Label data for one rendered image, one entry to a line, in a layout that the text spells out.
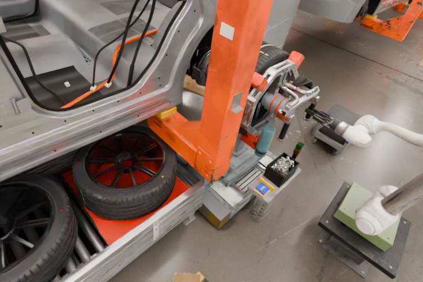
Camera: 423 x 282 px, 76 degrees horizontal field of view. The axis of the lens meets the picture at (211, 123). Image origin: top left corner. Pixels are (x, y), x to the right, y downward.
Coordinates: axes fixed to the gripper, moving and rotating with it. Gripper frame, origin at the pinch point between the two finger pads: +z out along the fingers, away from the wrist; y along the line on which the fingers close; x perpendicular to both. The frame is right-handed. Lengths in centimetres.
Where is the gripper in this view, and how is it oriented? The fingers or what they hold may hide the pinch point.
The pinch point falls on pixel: (311, 111)
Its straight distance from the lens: 200.2
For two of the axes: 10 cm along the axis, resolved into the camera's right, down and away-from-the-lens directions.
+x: 1.3, -7.5, -6.5
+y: 7.0, -3.9, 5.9
